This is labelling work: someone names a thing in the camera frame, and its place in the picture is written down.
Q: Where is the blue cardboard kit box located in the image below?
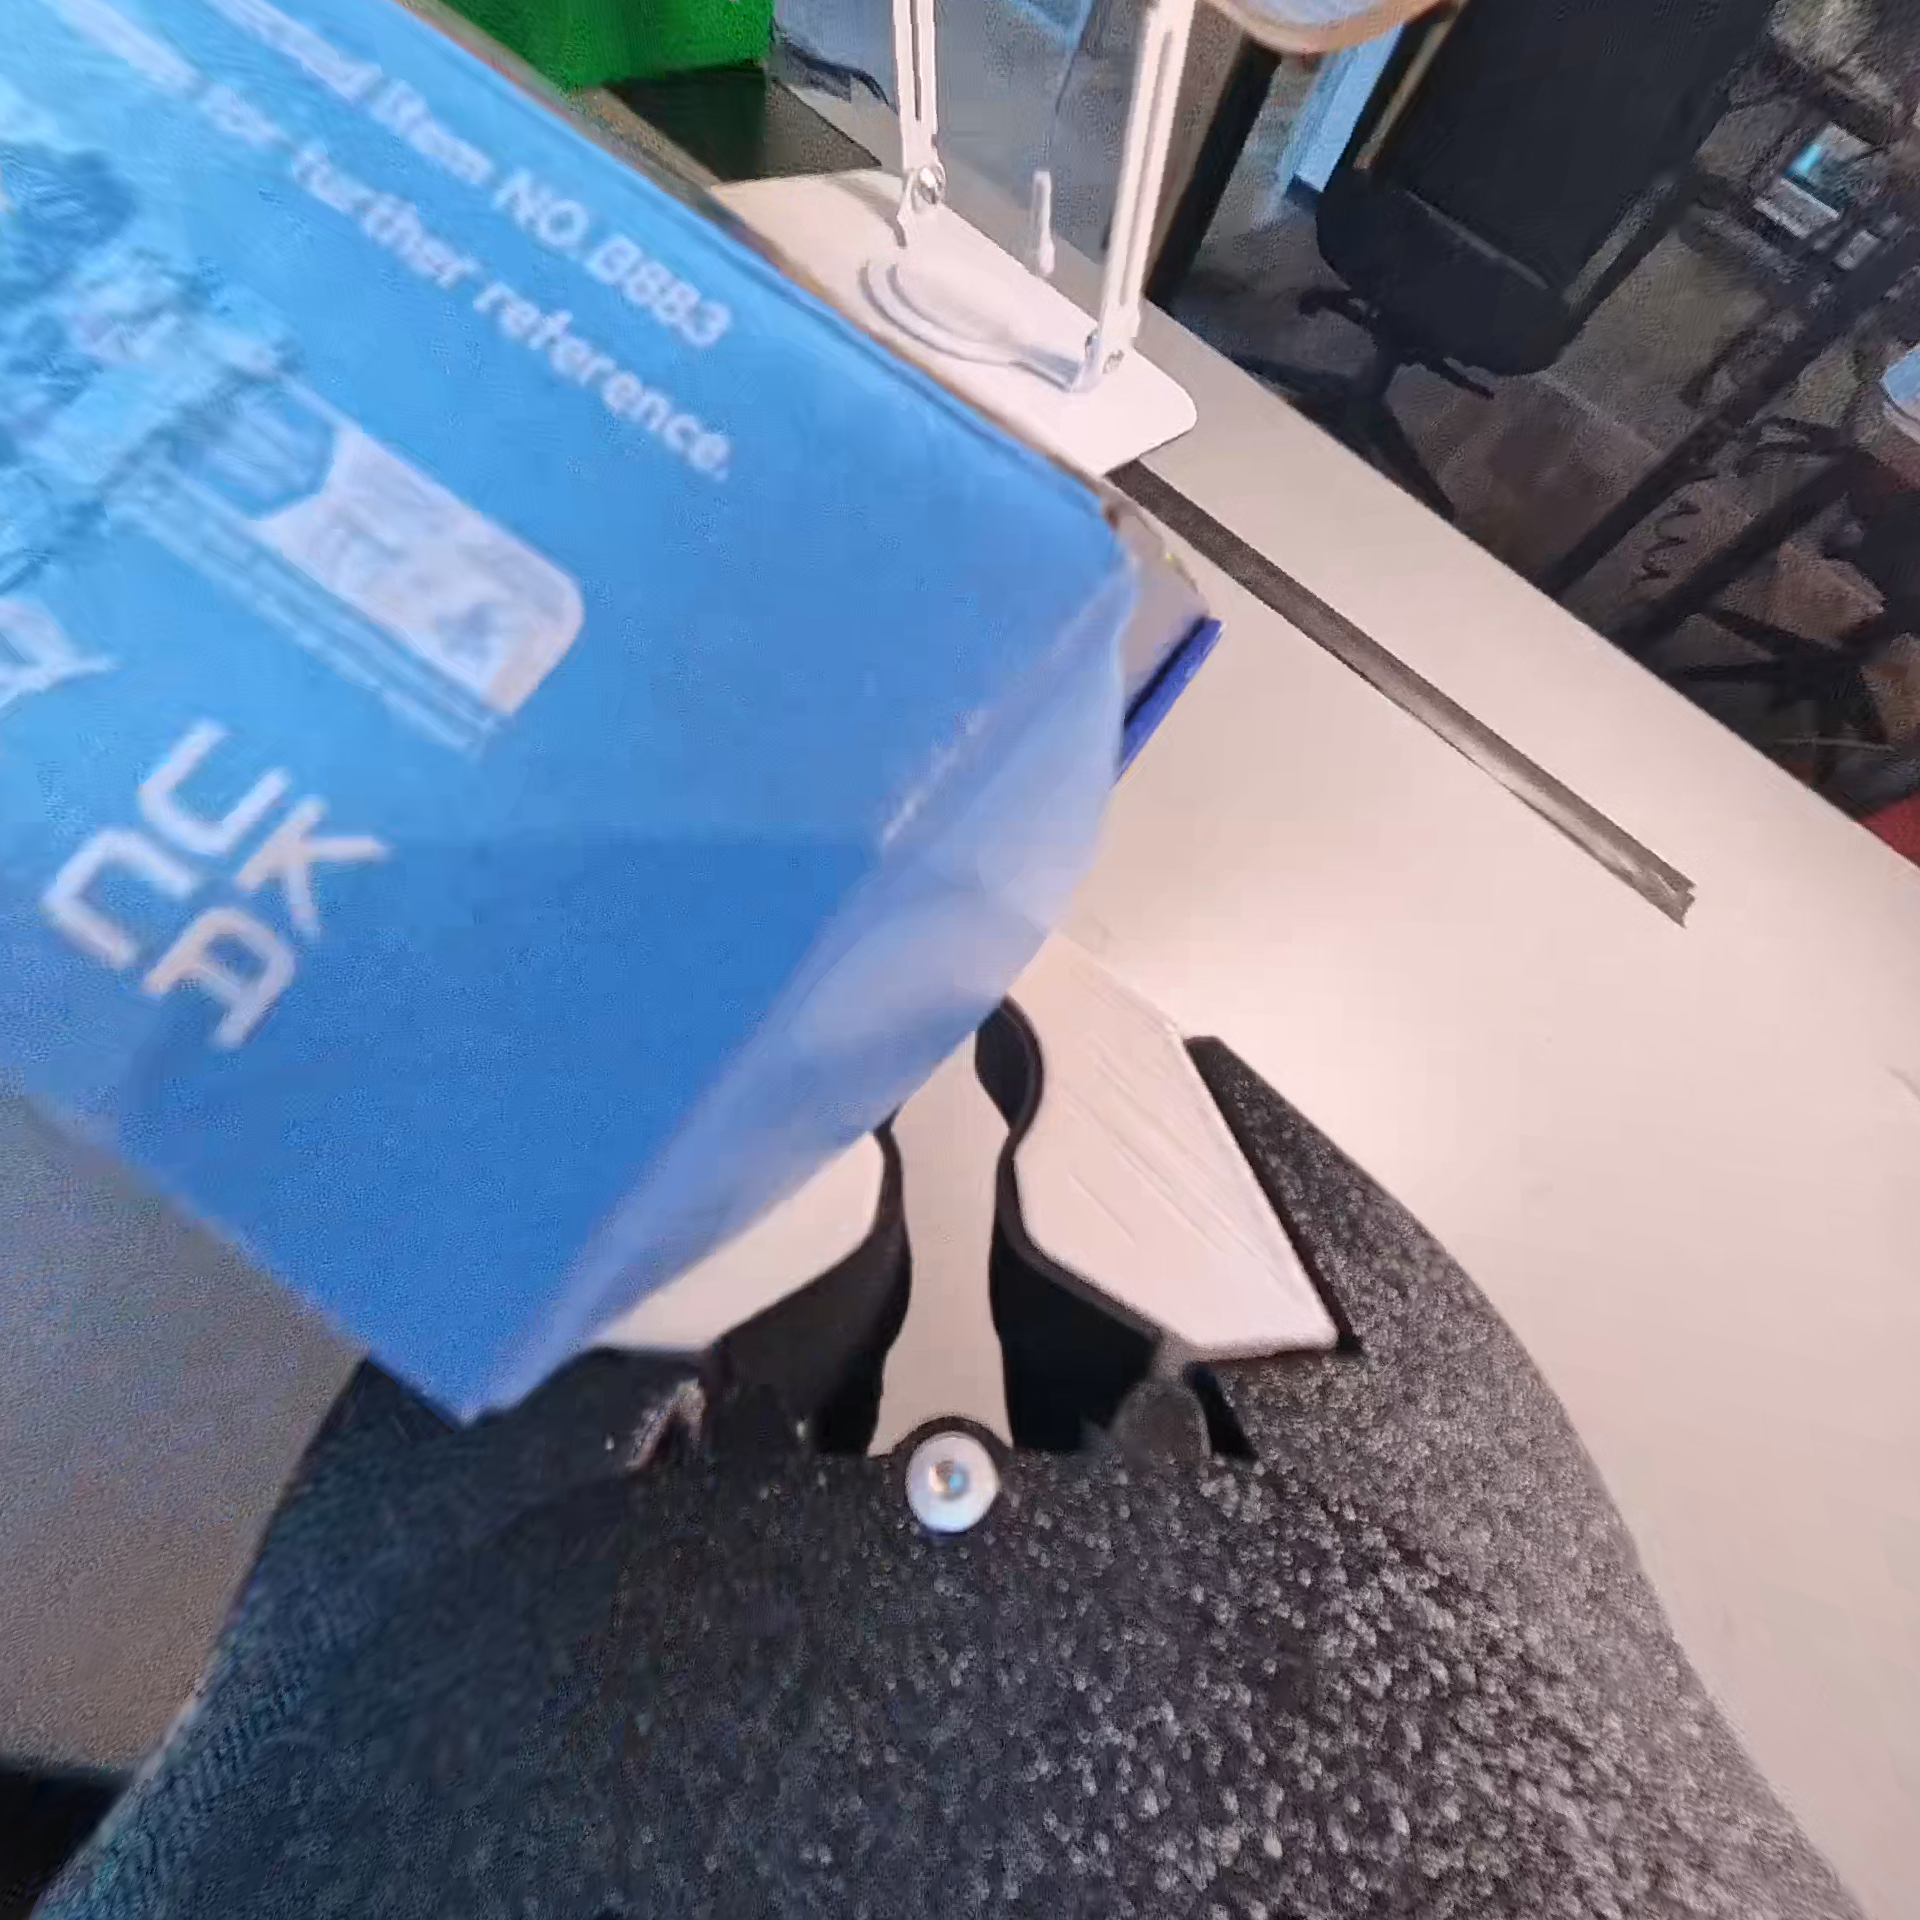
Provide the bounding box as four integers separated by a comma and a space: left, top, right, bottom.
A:
0, 0, 1225, 1424

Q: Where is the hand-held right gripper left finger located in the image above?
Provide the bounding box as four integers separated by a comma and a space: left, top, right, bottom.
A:
596, 1117, 912, 1365

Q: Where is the white document stand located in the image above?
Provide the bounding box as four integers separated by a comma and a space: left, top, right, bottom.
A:
862, 0, 1202, 480

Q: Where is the green storage bin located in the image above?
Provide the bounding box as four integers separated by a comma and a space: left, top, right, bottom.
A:
434, 0, 775, 97

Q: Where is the black office chair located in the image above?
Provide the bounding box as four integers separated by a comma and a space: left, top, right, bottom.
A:
1296, 0, 1780, 512

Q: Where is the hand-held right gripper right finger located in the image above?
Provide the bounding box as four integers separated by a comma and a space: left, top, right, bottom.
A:
974, 937, 1340, 1362

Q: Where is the grey desk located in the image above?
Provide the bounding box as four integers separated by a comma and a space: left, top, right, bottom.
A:
0, 90, 1920, 1920

